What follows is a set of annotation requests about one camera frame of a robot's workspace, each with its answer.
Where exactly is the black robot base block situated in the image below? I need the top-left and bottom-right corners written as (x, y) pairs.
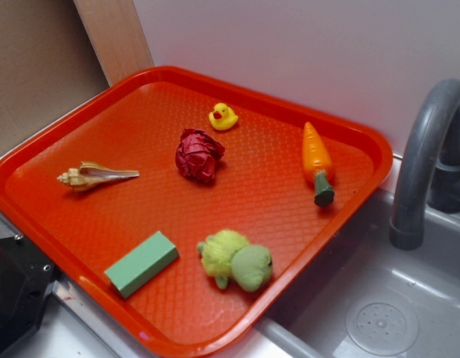
top-left (0, 236), bottom-right (56, 357)

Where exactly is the crumpled red paper ball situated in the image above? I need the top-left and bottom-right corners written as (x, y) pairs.
top-left (175, 128), bottom-right (225, 183)

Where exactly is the red plastic tray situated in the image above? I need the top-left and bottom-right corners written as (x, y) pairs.
top-left (0, 67), bottom-right (392, 357)

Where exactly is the yellow rubber duck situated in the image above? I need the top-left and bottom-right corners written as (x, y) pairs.
top-left (208, 102), bottom-right (239, 131)

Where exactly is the green plush turtle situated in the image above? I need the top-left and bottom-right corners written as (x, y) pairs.
top-left (197, 229), bottom-right (273, 292)

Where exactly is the orange toy carrot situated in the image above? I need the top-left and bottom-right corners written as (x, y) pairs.
top-left (302, 122), bottom-right (335, 207)

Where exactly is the green rectangular block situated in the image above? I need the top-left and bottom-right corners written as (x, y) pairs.
top-left (104, 231), bottom-right (180, 298)

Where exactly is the beige conch seashell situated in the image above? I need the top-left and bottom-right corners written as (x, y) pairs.
top-left (57, 161), bottom-right (139, 192)

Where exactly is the grey toy sink basin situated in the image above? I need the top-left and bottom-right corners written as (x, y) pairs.
top-left (257, 190), bottom-right (460, 357)

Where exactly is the wooden board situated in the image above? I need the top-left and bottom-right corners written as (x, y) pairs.
top-left (74, 0), bottom-right (154, 86)

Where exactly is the grey toy faucet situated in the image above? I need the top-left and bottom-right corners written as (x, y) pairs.
top-left (389, 78), bottom-right (460, 251)

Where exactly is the round sink drain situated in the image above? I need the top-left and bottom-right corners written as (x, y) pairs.
top-left (345, 298), bottom-right (419, 357)

